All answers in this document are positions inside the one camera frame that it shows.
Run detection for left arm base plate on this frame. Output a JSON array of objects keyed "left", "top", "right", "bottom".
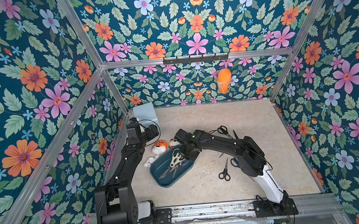
[{"left": 138, "top": 208, "right": 172, "bottom": 224}]

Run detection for brown white plush toy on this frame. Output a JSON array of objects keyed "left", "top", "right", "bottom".
[{"left": 168, "top": 139, "right": 180, "bottom": 149}]

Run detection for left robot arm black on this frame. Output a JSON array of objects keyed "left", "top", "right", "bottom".
[{"left": 94, "top": 118, "right": 161, "bottom": 224}]

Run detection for small black scissors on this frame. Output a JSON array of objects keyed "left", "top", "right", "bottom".
[
  {"left": 218, "top": 159, "right": 231, "bottom": 182},
  {"left": 172, "top": 165, "right": 182, "bottom": 179}
]

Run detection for pink scissors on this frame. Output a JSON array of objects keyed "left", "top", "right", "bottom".
[{"left": 158, "top": 162, "right": 188, "bottom": 179}]

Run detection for blue handled scissors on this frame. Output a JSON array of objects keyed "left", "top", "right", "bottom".
[{"left": 230, "top": 158, "right": 256, "bottom": 182}]

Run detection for black scissors top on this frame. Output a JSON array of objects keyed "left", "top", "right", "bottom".
[{"left": 217, "top": 125, "right": 233, "bottom": 139}]

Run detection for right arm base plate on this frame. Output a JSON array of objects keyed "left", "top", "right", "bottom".
[{"left": 253, "top": 198, "right": 299, "bottom": 218}]

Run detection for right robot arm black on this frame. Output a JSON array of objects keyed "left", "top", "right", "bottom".
[{"left": 175, "top": 129, "right": 289, "bottom": 212}]

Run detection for light blue box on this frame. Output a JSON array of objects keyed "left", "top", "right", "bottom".
[{"left": 133, "top": 103, "right": 161, "bottom": 132}]

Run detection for teal storage box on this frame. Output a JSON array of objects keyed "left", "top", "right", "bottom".
[{"left": 150, "top": 145, "right": 194, "bottom": 188}]

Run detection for tiger plush toy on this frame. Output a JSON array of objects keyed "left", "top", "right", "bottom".
[{"left": 152, "top": 140, "right": 168, "bottom": 155}]

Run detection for beige kitchen scissors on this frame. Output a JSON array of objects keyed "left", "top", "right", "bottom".
[{"left": 170, "top": 149, "right": 185, "bottom": 168}]

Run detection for small black scissors bottom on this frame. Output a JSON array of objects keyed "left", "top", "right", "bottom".
[{"left": 218, "top": 159, "right": 231, "bottom": 182}]

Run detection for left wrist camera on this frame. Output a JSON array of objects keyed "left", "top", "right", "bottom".
[{"left": 126, "top": 122, "right": 141, "bottom": 140}]

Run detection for black hook rail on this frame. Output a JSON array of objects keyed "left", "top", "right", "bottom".
[{"left": 162, "top": 53, "right": 229, "bottom": 65}]

